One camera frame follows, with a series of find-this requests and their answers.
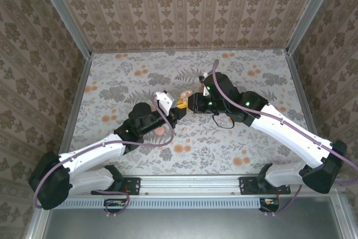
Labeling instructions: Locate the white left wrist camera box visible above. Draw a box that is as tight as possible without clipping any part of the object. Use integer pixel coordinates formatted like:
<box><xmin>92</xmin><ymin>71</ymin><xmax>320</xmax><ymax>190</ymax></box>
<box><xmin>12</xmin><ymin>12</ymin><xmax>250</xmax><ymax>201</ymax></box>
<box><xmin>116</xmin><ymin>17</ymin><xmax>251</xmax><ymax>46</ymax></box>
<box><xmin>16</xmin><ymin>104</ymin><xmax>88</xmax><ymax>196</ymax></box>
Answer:
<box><xmin>154</xmin><ymin>90</ymin><xmax>175</xmax><ymax>116</ymax></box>

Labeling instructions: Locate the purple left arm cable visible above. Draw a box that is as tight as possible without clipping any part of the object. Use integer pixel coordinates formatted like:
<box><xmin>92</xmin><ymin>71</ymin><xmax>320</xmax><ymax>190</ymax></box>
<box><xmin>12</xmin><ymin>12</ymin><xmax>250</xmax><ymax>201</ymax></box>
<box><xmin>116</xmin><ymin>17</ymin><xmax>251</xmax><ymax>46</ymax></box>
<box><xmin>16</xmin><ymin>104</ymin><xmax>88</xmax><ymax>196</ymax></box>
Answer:
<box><xmin>33</xmin><ymin>95</ymin><xmax>176</xmax><ymax>217</ymax></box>

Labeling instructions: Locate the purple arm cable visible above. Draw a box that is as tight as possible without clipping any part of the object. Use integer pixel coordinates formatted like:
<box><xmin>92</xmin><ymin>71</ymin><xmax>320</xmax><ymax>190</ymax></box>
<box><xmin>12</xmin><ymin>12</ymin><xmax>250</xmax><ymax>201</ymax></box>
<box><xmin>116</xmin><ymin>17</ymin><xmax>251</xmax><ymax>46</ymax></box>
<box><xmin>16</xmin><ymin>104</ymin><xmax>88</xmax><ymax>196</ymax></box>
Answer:
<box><xmin>33</xmin><ymin>95</ymin><xmax>176</xmax><ymax>217</ymax></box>
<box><xmin>211</xmin><ymin>59</ymin><xmax>358</xmax><ymax>217</ymax></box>

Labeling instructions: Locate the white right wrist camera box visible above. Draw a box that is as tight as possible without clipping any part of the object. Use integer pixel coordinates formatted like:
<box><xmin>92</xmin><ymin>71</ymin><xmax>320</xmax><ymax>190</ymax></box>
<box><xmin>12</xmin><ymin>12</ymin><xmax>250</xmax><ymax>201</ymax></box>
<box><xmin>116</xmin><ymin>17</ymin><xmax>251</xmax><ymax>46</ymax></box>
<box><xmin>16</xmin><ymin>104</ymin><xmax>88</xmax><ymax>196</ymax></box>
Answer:
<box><xmin>197</xmin><ymin>73</ymin><xmax>213</xmax><ymax>97</ymax></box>

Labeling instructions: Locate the grey slotted cable duct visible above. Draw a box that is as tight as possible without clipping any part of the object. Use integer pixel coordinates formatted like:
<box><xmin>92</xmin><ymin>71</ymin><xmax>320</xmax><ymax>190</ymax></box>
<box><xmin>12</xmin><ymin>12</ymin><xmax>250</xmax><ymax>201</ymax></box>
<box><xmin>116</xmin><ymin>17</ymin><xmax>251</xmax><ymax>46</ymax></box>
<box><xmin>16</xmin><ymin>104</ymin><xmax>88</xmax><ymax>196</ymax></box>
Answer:
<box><xmin>51</xmin><ymin>197</ymin><xmax>280</xmax><ymax>209</ymax></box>

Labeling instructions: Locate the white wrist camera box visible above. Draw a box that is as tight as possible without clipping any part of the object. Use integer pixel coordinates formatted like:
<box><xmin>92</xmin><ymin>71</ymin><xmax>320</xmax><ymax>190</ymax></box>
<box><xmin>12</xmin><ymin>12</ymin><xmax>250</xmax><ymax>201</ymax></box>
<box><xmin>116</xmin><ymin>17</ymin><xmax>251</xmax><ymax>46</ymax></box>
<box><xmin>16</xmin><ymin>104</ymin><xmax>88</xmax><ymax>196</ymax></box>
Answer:
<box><xmin>197</xmin><ymin>73</ymin><xmax>213</xmax><ymax>97</ymax></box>
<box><xmin>154</xmin><ymin>90</ymin><xmax>175</xmax><ymax>116</ymax></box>

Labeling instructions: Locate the floral tablecloth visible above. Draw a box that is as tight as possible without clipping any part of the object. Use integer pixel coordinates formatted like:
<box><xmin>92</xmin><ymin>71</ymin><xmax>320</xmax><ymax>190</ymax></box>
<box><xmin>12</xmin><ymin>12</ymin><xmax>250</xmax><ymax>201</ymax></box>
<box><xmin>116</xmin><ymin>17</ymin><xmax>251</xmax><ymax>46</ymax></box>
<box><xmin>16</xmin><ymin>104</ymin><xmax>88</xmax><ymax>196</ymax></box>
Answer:
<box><xmin>63</xmin><ymin>49</ymin><xmax>327</xmax><ymax>177</ymax></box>

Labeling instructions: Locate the aluminium frame post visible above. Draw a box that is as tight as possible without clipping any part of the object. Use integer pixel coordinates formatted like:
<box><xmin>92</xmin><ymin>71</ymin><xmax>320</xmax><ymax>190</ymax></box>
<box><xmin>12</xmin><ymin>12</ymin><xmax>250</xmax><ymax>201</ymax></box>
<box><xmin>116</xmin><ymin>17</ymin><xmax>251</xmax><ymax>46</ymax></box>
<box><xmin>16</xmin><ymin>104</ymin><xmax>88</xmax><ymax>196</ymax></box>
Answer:
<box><xmin>285</xmin><ymin>0</ymin><xmax>343</xmax><ymax>55</ymax></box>
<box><xmin>32</xmin><ymin>0</ymin><xmax>93</xmax><ymax>58</ymax></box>

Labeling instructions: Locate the aluminium mounting rail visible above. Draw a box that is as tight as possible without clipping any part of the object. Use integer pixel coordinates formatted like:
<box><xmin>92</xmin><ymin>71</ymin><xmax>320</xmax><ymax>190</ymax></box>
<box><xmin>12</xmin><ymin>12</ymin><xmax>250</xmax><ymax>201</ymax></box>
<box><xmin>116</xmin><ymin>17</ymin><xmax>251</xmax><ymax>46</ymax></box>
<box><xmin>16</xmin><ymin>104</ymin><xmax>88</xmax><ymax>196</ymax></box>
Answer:
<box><xmin>67</xmin><ymin>174</ymin><xmax>344</xmax><ymax>196</ymax></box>

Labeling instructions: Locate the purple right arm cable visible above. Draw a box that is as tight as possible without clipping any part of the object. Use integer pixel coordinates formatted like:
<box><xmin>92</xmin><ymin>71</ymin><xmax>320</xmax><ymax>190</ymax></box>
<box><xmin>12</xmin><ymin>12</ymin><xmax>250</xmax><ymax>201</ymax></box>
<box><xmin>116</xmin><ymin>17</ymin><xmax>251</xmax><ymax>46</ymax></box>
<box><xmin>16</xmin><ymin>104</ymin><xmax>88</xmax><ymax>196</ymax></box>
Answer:
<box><xmin>211</xmin><ymin>59</ymin><xmax>358</xmax><ymax>217</ymax></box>

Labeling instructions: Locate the thin black cable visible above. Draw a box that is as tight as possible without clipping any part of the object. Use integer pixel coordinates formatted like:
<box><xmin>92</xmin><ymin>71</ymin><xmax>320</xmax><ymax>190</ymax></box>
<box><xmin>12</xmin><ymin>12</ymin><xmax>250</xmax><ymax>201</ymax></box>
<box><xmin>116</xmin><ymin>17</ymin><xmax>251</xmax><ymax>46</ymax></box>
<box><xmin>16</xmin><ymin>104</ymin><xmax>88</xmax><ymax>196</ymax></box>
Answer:
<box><xmin>211</xmin><ymin>111</ymin><xmax>234</xmax><ymax>130</ymax></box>

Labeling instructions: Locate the grey metal panel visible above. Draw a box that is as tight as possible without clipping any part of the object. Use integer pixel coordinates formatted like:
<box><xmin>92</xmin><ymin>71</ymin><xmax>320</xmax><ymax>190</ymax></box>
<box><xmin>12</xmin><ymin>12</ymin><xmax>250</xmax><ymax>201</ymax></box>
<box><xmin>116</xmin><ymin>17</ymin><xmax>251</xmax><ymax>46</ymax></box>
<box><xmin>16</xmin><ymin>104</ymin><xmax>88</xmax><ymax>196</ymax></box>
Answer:
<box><xmin>26</xmin><ymin>194</ymin><xmax>347</xmax><ymax>239</ymax></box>

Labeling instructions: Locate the aluminium side rail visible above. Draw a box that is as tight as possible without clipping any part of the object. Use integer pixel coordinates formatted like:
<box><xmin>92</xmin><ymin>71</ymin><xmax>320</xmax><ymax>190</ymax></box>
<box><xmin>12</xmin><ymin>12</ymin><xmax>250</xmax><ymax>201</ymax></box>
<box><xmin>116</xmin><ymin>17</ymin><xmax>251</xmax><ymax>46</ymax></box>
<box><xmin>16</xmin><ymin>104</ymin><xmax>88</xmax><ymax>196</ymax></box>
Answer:
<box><xmin>57</xmin><ymin>53</ymin><xmax>93</xmax><ymax>156</ymax></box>
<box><xmin>285</xmin><ymin>53</ymin><xmax>332</xmax><ymax>150</ymax></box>

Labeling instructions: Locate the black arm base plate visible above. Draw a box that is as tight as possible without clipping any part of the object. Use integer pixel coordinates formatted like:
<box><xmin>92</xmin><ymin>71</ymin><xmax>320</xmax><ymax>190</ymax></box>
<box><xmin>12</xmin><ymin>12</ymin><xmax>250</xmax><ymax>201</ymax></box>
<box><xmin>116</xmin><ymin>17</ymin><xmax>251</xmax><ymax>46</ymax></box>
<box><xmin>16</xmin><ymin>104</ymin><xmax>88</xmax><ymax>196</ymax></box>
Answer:
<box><xmin>91</xmin><ymin>176</ymin><xmax>140</xmax><ymax>196</ymax></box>
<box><xmin>239</xmin><ymin>176</ymin><xmax>291</xmax><ymax>195</ymax></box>

